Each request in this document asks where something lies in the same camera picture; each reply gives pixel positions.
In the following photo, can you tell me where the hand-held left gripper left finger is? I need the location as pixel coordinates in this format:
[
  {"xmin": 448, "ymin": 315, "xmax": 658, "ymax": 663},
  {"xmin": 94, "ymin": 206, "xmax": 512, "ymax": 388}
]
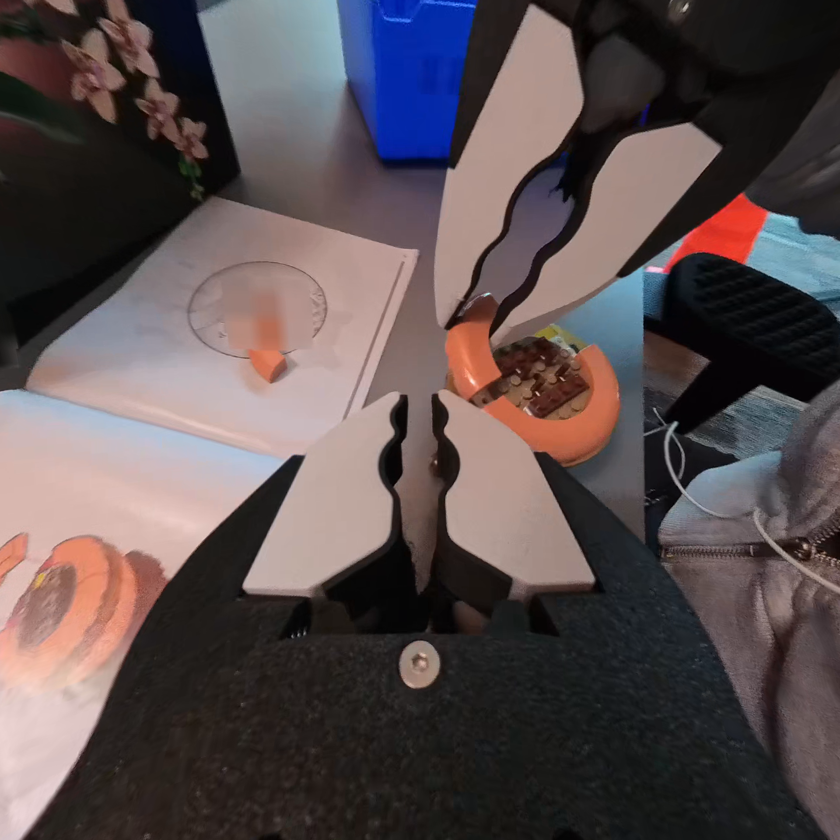
[{"xmin": 246, "ymin": 392, "xmax": 410, "ymax": 602}]

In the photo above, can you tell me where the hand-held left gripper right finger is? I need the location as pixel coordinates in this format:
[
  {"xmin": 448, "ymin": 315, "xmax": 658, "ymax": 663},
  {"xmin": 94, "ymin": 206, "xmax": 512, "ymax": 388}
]
[{"xmin": 431, "ymin": 392, "xmax": 597, "ymax": 611}]

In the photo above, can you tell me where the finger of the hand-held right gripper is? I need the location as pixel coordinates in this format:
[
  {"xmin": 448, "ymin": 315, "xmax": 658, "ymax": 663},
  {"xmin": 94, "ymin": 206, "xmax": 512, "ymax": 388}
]
[
  {"xmin": 434, "ymin": 7, "xmax": 586, "ymax": 329},
  {"xmin": 493, "ymin": 121, "xmax": 724, "ymax": 345}
]

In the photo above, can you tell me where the brick pot model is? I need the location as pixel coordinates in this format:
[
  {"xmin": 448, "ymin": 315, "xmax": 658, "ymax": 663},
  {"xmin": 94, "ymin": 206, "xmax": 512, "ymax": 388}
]
[{"xmin": 444, "ymin": 292, "xmax": 620, "ymax": 467}]

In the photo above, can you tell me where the blue plastic bin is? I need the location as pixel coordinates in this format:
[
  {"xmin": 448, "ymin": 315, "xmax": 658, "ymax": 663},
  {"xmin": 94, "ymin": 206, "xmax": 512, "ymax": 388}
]
[{"xmin": 338, "ymin": 0, "xmax": 480, "ymax": 165}]

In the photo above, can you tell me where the orange floor object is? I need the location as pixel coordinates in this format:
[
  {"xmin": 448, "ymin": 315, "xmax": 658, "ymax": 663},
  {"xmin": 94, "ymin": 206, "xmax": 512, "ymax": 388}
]
[{"xmin": 644, "ymin": 195, "xmax": 769, "ymax": 274}]

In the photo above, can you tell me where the studded orange arc brick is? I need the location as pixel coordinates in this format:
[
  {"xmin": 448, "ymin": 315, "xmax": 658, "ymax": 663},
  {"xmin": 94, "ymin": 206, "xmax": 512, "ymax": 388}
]
[{"xmin": 250, "ymin": 348, "xmax": 290, "ymax": 385}]

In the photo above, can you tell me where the black mesh chair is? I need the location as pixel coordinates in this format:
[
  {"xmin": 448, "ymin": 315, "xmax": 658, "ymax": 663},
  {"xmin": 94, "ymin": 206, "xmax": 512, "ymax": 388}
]
[{"xmin": 644, "ymin": 252, "xmax": 840, "ymax": 434}]

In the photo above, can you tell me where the white instruction booklet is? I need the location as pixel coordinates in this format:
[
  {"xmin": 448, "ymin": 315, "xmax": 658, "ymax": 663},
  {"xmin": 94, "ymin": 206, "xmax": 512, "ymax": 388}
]
[{"xmin": 0, "ymin": 197, "xmax": 421, "ymax": 840}]

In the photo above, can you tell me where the black flower print box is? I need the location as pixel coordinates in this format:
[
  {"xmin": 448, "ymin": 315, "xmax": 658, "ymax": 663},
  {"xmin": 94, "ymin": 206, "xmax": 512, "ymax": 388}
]
[{"xmin": 0, "ymin": 0, "xmax": 241, "ymax": 309}]

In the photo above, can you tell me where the white earphone cable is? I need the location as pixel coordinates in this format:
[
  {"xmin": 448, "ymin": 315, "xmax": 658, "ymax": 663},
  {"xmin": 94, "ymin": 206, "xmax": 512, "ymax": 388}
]
[{"xmin": 650, "ymin": 407, "xmax": 840, "ymax": 598}]

